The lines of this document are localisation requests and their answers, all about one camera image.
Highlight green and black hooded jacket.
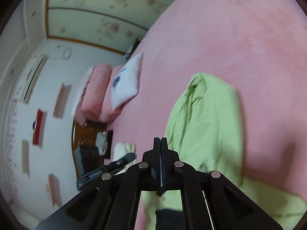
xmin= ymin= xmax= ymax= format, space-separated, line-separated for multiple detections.
xmin=141 ymin=72 xmax=307 ymax=230

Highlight white folded clothes stack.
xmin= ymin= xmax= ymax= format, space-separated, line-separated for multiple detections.
xmin=113 ymin=142 xmax=136 ymax=161

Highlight grey plush toy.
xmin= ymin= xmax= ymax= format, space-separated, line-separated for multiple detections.
xmin=95 ymin=131 xmax=108 ymax=156

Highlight brown wooden headboard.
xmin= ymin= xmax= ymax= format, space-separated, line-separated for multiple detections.
xmin=71 ymin=121 xmax=107 ymax=178

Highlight pink folded quilt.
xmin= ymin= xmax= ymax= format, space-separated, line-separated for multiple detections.
xmin=71 ymin=63 xmax=122 ymax=126

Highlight white small pillow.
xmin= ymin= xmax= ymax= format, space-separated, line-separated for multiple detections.
xmin=111 ymin=52 xmax=143 ymax=110

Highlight white air conditioner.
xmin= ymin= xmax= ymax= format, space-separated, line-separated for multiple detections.
xmin=14 ymin=53 xmax=49 ymax=104

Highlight floral wardrobe doors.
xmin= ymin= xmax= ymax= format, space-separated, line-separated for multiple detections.
xmin=46 ymin=0 xmax=174 ymax=53

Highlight pink bed blanket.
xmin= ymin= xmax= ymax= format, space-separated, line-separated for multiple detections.
xmin=106 ymin=0 xmax=307 ymax=230

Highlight red wall frame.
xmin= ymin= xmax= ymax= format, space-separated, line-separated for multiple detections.
xmin=32 ymin=108 xmax=47 ymax=148

